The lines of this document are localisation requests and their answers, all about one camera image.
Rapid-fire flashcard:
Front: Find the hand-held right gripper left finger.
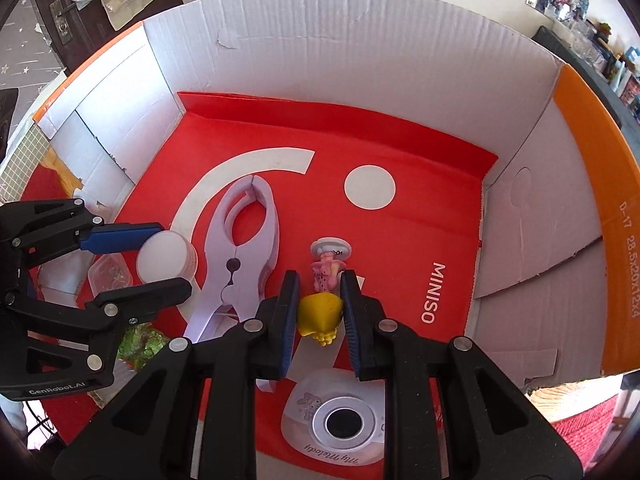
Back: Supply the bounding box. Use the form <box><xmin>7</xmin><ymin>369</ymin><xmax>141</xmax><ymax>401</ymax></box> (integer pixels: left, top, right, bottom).
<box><xmin>52</xmin><ymin>270</ymin><xmax>301</xmax><ymax>480</ymax></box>

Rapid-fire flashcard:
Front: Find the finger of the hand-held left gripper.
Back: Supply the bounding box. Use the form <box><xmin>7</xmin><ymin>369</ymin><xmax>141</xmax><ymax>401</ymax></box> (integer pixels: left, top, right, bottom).
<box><xmin>0</xmin><ymin>199</ymin><xmax>164</xmax><ymax>267</ymax></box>
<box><xmin>25</xmin><ymin>277</ymin><xmax>193</xmax><ymax>383</ymax></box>

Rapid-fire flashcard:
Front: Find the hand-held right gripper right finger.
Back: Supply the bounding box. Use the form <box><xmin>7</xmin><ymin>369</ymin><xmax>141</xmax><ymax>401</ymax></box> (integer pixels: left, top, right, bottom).
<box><xmin>340</xmin><ymin>269</ymin><xmax>585</xmax><ymax>480</ymax></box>

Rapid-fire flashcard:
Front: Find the pink and yellow figure toy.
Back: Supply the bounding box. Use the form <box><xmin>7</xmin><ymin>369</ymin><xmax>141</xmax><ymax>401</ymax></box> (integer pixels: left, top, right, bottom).
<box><xmin>298</xmin><ymin>236</ymin><xmax>352</xmax><ymax>347</ymax></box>

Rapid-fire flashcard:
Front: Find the white round container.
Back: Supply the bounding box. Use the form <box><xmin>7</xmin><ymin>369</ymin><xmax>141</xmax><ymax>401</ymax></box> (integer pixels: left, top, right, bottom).
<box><xmin>136</xmin><ymin>230</ymin><xmax>199</xmax><ymax>286</ymax></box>

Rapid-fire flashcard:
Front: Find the small clear plastic container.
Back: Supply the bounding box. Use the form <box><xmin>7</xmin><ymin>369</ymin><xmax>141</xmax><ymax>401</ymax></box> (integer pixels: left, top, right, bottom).
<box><xmin>87</xmin><ymin>252</ymin><xmax>133</xmax><ymax>301</ymax></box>

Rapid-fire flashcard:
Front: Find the green cabbage toy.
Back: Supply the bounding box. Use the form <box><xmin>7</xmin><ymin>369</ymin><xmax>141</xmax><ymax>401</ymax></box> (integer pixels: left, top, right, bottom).
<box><xmin>116</xmin><ymin>322</ymin><xmax>171</xmax><ymax>371</ymax></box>

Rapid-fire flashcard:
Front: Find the large purple plastic clip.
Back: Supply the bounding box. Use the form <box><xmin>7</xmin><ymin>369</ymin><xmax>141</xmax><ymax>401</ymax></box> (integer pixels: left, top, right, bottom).
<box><xmin>182</xmin><ymin>175</ymin><xmax>280</xmax><ymax>346</ymax></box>

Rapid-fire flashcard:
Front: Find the orange cardboard box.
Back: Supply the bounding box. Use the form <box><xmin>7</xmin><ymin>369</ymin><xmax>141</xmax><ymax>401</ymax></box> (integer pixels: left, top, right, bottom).
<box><xmin>32</xmin><ymin>0</ymin><xmax>640</xmax><ymax>480</ymax></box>

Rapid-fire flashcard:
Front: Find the grid cutting mat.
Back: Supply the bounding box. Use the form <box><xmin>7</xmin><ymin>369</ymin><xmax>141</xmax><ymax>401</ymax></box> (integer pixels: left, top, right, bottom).
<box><xmin>0</xmin><ymin>122</ymin><xmax>48</xmax><ymax>206</ymax></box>

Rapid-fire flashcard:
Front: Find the red knitted mat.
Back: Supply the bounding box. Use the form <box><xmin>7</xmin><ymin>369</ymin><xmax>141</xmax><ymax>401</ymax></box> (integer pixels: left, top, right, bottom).
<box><xmin>547</xmin><ymin>392</ymin><xmax>626</xmax><ymax>456</ymax></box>

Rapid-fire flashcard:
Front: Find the side table with clutter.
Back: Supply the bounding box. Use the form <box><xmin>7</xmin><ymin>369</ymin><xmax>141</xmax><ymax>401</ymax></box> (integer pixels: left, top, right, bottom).
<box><xmin>530</xmin><ymin>25</ymin><xmax>640</xmax><ymax>126</ymax></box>

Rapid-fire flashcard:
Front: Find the row of bottles and jars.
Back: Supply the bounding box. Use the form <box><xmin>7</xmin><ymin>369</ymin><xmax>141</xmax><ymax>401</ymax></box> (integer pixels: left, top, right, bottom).
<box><xmin>570</xmin><ymin>20</ymin><xmax>640</xmax><ymax>106</ymax></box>

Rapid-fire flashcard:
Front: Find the star print wall sheet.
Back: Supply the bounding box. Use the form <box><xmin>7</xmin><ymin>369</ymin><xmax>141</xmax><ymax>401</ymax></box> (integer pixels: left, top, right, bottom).
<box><xmin>0</xmin><ymin>0</ymin><xmax>66</xmax><ymax>91</ymax></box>

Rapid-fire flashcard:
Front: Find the metal door handle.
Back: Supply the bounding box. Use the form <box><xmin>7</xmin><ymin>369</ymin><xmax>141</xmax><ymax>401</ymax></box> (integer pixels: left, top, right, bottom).
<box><xmin>50</xmin><ymin>0</ymin><xmax>83</xmax><ymax>43</ymax></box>

